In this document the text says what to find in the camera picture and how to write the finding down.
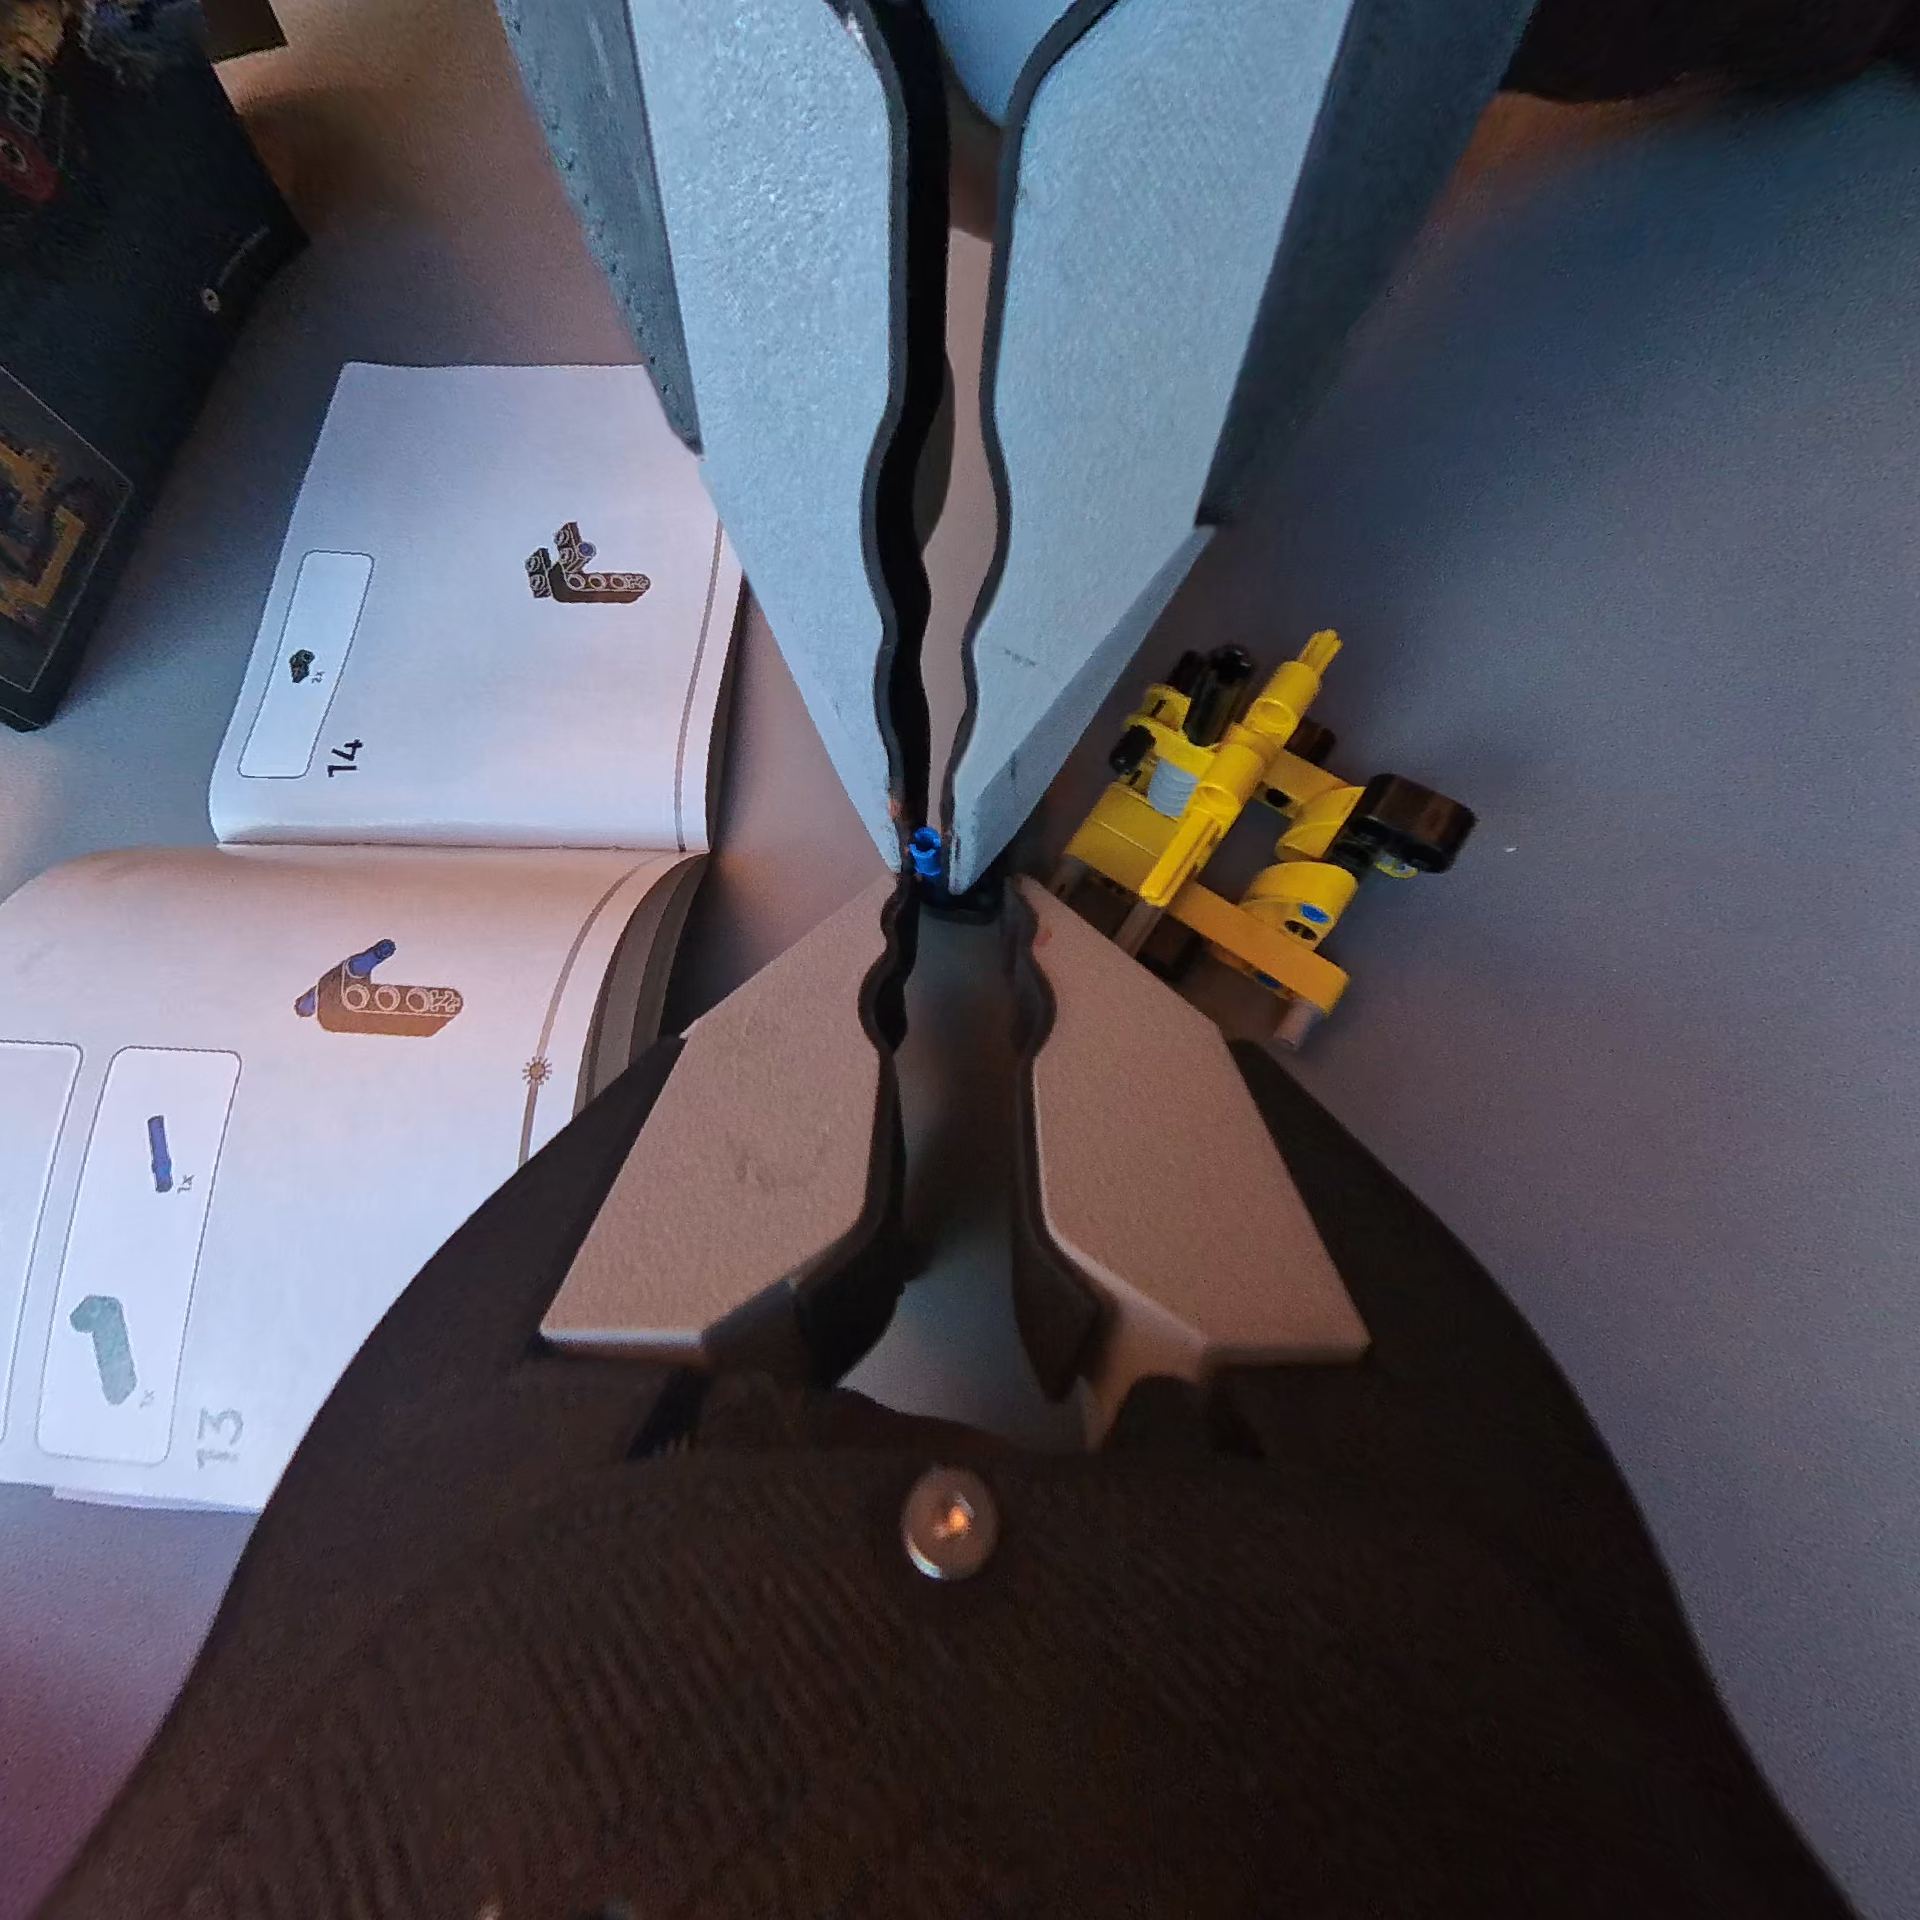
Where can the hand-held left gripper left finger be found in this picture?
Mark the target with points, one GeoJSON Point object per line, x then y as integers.
{"type": "Point", "coordinates": [721, 1185]}

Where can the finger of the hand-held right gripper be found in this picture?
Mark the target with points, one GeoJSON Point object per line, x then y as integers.
{"type": "Point", "coordinates": [1154, 299]}
{"type": "Point", "coordinates": [763, 299]}

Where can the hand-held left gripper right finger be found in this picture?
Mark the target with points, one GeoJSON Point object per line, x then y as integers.
{"type": "Point", "coordinates": [1184, 1200]}

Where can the black lego connector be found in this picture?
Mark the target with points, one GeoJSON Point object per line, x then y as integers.
{"type": "Point", "coordinates": [963, 901]}

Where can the blue lego pin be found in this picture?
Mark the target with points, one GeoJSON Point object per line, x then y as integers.
{"type": "Point", "coordinates": [925, 853]}

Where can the yellow lego assembly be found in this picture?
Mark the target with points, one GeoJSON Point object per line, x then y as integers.
{"type": "Point", "coordinates": [1201, 795]}

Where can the lego instruction booklet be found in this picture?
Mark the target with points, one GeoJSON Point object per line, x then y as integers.
{"type": "Point", "coordinates": [450, 690]}

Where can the black lego box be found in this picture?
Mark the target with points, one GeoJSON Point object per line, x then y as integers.
{"type": "Point", "coordinates": [135, 299]}

